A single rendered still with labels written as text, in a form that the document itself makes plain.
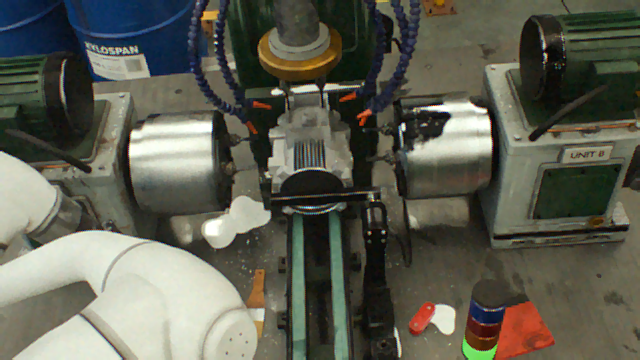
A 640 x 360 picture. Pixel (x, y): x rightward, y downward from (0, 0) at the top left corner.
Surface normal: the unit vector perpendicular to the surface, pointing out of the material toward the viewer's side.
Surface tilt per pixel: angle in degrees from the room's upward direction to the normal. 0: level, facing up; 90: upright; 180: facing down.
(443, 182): 88
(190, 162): 43
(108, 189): 90
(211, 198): 88
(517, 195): 90
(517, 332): 0
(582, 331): 0
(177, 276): 18
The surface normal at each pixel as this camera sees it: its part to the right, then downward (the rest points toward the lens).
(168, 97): -0.07, -0.69
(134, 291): -0.16, -0.87
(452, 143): -0.04, 0.00
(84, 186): 0.03, 0.72
